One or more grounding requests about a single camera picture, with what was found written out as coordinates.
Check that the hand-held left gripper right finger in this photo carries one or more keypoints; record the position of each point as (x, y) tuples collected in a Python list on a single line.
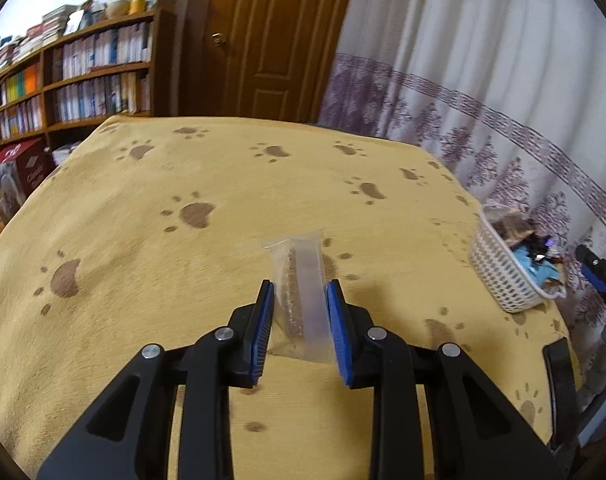
[(340, 335)]

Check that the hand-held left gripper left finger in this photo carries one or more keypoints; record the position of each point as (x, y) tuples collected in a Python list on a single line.
[(263, 332)]

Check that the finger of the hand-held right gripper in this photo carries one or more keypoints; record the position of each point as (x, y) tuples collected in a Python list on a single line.
[(595, 275)]

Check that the clear brown snack bar packet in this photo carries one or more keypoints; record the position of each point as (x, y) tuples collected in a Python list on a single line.
[(303, 300)]

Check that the light blue snack packet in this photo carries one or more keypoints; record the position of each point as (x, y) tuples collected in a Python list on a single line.
[(525, 262)]

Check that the white plastic basket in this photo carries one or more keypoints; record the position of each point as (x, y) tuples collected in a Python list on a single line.
[(503, 275)]

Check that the beige maroon snack bag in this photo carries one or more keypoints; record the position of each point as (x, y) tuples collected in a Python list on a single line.
[(508, 225)]

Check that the person's right hand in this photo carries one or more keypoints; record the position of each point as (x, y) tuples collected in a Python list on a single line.
[(605, 360)]

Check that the yellow paw-print blanket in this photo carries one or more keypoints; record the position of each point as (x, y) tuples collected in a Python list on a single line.
[(183, 285)]

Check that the white purple-patterned curtain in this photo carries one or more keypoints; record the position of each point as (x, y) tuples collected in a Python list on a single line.
[(483, 60)]

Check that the brown wooden door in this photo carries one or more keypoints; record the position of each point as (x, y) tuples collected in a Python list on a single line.
[(273, 60)]

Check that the dark red cardboard box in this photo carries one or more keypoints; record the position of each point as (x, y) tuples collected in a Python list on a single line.
[(30, 167)]

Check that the rows of upright books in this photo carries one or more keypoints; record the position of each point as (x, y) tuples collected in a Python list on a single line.
[(98, 95)]

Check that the wooden bookshelf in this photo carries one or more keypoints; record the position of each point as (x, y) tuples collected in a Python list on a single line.
[(165, 60)]

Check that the brass door knob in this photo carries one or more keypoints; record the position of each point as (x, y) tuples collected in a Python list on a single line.
[(218, 38)]

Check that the yellow cup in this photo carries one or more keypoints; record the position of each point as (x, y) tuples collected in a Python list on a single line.
[(138, 6)]

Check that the beige bowl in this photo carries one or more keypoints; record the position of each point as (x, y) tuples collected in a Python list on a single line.
[(117, 9)]

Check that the piles of stacked books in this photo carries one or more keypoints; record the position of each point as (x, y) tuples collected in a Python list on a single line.
[(53, 22)]

